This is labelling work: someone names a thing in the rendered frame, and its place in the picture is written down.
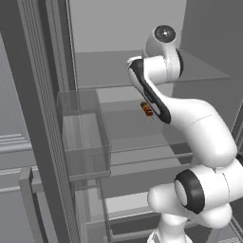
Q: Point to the grey fridge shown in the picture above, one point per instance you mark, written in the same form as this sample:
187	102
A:
126	28

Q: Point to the glass fridge shelf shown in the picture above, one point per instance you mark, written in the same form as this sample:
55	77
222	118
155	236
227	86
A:
107	68
139	136

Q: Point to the grey cupboard panel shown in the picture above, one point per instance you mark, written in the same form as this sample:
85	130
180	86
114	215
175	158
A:
12	152

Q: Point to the orange and brown skewer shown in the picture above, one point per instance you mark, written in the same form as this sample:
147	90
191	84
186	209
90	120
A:
146	109

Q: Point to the clear fridge drawer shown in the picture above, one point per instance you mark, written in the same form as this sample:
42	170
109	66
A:
126	205

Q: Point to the clear fridge door bin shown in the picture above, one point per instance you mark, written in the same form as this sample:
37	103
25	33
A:
84	142

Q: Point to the grey fridge door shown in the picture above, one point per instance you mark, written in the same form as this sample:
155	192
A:
41	79

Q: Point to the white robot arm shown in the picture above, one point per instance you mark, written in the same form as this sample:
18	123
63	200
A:
202	133

